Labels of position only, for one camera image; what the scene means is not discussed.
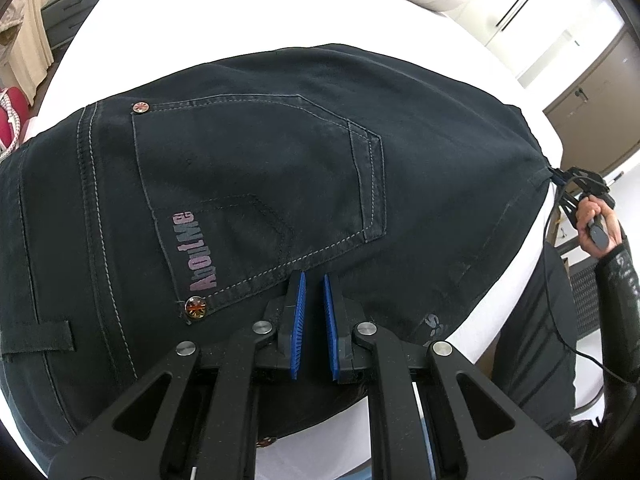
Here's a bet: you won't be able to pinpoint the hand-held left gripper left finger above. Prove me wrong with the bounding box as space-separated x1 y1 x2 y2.
47 270 308 480

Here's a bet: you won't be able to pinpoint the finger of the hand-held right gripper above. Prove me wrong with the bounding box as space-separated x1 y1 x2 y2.
550 166 612 197
554 180 588 227

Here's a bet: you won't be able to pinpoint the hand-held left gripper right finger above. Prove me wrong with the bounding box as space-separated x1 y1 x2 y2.
321 274 573 480

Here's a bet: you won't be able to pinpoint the black denim pants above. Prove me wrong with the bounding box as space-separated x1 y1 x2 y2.
0 42 557 461

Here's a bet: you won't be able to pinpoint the person's right forearm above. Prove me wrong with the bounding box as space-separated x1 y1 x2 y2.
594 244 640 413

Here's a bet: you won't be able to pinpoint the person's right hand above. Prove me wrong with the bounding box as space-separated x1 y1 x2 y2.
575 197 628 261

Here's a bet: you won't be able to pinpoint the dark grid panel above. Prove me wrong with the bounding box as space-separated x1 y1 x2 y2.
569 264 602 336

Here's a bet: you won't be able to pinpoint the brown cabinet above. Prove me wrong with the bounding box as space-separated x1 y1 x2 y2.
542 25 640 176

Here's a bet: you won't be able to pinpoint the person's black clothed body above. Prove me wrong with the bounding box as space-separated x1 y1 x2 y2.
492 242 640 480

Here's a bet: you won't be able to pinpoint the bed with white sheet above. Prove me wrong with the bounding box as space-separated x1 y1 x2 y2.
27 0 568 480

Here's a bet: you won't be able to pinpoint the beige curtain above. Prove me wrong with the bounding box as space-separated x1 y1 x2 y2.
0 0 56 106

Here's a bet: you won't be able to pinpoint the grey nightstand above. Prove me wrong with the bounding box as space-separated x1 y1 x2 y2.
40 0 108 46

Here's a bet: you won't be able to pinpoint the black cable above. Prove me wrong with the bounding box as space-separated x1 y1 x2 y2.
541 180 608 416

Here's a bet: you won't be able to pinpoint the pink appliance with cord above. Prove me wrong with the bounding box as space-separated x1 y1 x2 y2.
0 85 31 153

